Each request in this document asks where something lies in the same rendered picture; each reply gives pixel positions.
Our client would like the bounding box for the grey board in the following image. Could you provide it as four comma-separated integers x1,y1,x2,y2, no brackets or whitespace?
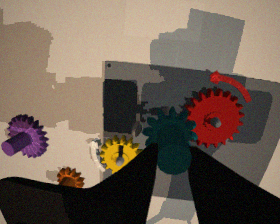
102,61,280,201

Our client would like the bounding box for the brown gear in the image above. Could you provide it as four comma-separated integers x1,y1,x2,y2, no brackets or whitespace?
56,167,85,188

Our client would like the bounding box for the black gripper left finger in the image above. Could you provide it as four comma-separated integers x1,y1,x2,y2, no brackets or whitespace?
0,143,159,224

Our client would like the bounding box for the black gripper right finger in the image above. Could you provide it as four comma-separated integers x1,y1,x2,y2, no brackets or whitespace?
187,146,280,224

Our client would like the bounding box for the yellow gear with black stripe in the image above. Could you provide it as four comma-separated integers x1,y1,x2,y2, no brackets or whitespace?
100,136,142,173

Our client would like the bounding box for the red gear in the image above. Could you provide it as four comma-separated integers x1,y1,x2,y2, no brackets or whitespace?
185,88,244,148

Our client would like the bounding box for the purple gear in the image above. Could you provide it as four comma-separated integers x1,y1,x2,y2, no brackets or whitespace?
1,114,49,158

